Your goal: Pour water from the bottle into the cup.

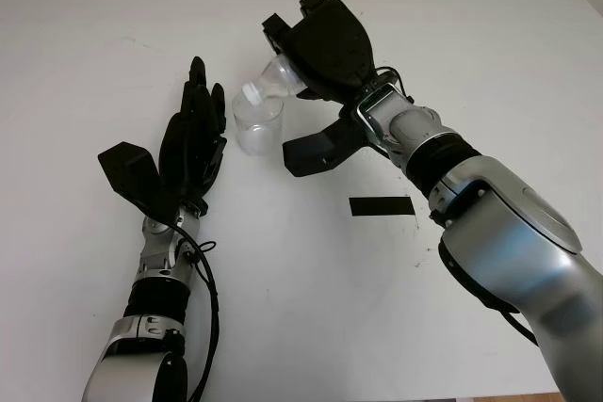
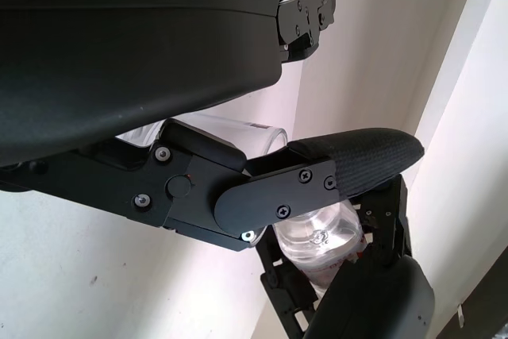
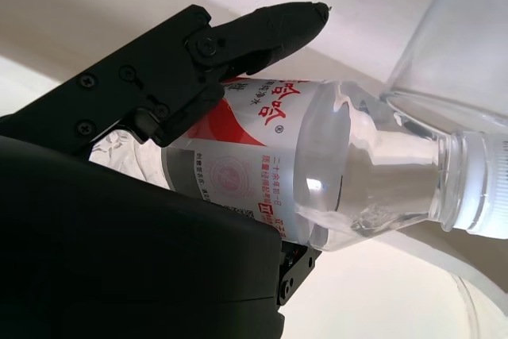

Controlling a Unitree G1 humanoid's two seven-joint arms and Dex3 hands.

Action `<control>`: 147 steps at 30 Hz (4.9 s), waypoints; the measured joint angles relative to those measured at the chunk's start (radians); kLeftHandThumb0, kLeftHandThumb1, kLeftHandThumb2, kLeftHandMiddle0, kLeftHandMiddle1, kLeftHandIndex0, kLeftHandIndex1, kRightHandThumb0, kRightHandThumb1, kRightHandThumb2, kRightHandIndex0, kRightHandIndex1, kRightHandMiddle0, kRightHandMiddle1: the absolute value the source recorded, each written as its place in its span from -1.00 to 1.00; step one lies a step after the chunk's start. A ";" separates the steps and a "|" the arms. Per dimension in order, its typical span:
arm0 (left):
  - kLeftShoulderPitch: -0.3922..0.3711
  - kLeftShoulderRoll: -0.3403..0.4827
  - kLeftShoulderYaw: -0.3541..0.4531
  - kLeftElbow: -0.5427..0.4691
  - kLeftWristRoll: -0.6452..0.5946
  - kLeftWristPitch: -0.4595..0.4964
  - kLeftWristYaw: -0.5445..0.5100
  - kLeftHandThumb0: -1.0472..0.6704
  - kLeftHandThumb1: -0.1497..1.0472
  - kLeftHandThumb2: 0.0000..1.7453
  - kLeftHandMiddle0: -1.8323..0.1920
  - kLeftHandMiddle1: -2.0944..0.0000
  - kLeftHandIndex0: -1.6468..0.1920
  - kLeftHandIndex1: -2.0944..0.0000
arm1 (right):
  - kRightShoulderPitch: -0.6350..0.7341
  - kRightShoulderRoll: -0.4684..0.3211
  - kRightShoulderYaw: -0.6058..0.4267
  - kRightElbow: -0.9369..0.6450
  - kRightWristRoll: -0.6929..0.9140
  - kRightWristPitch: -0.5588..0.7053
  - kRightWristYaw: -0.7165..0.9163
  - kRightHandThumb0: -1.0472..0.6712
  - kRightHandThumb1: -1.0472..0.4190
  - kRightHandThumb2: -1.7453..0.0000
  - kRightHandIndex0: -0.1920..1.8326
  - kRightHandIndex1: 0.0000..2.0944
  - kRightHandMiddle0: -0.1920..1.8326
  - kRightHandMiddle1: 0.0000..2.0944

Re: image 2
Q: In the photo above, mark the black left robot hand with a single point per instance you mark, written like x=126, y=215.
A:
x=139, y=45

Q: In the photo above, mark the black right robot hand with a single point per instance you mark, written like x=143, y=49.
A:
x=377, y=299

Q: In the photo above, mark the clear water bottle white cap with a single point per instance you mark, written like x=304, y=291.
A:
x=317, y=243

